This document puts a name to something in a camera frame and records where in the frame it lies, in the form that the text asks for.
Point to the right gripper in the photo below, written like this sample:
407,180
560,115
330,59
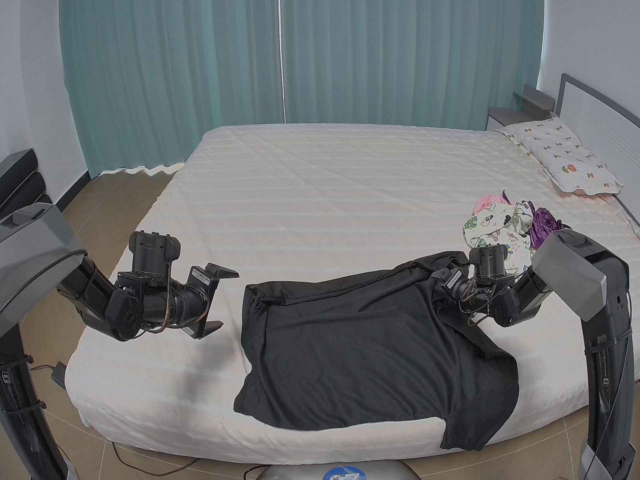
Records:
452,283

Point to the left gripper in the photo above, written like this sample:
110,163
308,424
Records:
192,300

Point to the black T-shirt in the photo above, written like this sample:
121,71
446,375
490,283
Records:
350,348

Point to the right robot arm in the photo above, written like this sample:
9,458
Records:
570,273

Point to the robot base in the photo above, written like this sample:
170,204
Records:
345,472

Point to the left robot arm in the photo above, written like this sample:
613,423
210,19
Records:
45,248

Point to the bed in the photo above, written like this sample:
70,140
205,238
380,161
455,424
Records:
325,193

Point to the white printed pyjama top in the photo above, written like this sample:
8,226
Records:
492,235

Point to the pink printed garment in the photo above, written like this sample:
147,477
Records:
487,203

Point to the purple garment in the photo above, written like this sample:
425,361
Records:
545,228

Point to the white curtain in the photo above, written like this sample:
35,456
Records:
140,169

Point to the white printed pillow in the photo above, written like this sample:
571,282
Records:
560,153

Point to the black power adapter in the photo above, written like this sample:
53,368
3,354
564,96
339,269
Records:
59,375

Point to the grey bedside table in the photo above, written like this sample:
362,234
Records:
515,115

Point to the black chest of drawers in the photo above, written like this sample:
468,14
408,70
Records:
22,178

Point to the blue-green curtain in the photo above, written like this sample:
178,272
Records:
175,68
400,43

